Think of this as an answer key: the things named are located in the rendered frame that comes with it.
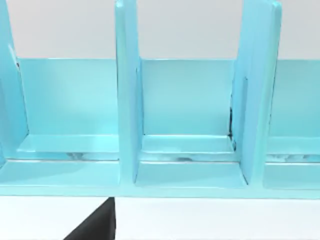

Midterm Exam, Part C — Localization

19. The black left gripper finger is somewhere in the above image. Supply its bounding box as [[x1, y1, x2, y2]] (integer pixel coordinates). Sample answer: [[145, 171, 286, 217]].
[[62, 196, 117, 240]]

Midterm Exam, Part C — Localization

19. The light blue rack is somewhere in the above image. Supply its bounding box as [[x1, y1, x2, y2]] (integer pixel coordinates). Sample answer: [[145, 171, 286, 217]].
[[0, 0, 320, 198]]

